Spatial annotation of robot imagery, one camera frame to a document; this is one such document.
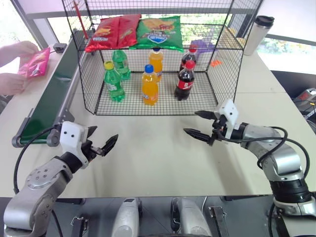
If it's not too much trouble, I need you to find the black device red display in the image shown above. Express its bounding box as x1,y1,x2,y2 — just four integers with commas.
292,87,316,121

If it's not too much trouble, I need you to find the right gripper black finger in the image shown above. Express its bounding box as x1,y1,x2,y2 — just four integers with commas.
183,127,211,144
194,110,216,121

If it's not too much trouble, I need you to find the thin white cable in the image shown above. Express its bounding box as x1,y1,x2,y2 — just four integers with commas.
200,196,208,216

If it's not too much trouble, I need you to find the cola bottle red cap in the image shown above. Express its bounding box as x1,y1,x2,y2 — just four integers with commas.
179,44,199,73
174,60,196,101

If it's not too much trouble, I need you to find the white tumbler black lid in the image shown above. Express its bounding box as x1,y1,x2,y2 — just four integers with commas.
243,15,276,56

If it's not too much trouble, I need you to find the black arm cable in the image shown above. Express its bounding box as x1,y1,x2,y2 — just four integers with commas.
13,124,62,195
221,126,311,179

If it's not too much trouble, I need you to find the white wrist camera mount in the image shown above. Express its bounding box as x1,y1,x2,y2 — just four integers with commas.
216,98,240,140
59,120,91,170

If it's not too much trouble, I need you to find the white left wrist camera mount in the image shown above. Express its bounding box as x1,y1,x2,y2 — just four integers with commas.
59,120,91,170

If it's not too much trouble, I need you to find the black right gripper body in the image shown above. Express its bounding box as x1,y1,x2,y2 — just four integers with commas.
207,113,228,147

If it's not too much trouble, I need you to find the black wire cage shelf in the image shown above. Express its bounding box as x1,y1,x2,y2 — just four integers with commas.
61,0,264,117

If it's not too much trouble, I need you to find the green soda bottle yellow cap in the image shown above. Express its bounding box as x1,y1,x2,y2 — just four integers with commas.
103,61,126,103

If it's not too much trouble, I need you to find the person's right hand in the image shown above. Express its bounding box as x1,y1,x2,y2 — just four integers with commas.
0,72,28,96

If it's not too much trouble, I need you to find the narrow red chips bag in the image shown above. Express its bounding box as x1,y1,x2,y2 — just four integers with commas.
116,14,142,49

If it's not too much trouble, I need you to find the pink chips bag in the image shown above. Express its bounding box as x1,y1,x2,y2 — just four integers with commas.
17,47,51,79

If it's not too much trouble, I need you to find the wide red chips bag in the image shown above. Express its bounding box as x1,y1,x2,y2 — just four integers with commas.
85,17,120,53

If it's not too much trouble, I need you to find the small grey electronic box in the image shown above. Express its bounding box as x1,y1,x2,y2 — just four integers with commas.
50,43,68,54

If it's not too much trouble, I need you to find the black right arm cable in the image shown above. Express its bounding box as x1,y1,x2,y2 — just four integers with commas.
221,126,311,179

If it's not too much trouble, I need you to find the black metal bracket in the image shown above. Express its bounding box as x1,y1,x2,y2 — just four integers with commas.
71,214,90,237
208,204,229,237

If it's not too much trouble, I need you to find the orange soda bottle blue cap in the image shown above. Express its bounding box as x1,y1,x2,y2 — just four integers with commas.
141,64,159,107
149,47,164,82

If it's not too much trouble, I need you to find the purple plastic object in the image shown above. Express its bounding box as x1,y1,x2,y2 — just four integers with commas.
190,39,217,59

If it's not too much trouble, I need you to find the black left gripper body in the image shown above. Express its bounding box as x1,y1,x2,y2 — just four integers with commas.
82,140,105,163

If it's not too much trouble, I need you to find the green conveyor belt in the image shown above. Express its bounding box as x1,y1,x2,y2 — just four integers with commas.
11,31,97,149

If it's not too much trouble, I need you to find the green chips bag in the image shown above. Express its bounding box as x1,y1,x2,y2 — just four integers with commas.
129,15,185,53

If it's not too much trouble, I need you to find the black side table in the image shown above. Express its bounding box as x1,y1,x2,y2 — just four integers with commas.
270,70,316,99

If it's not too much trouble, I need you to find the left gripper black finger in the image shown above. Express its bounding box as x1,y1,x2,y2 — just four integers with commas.
86,125,98,143
99,134,119,157

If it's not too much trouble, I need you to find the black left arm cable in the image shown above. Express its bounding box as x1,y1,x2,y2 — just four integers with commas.
13,124,62,195

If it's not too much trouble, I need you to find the silver rounded housing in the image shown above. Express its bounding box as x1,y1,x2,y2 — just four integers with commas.
170,197,213,237
111,197,143,237

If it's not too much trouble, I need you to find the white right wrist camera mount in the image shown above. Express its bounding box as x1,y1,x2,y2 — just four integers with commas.
216,98,240,140

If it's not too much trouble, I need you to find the person's left hand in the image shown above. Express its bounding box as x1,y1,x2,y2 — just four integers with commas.
12,40,40,61

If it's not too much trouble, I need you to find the grey window frame post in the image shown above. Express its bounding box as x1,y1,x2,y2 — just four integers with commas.
11,0,50,49

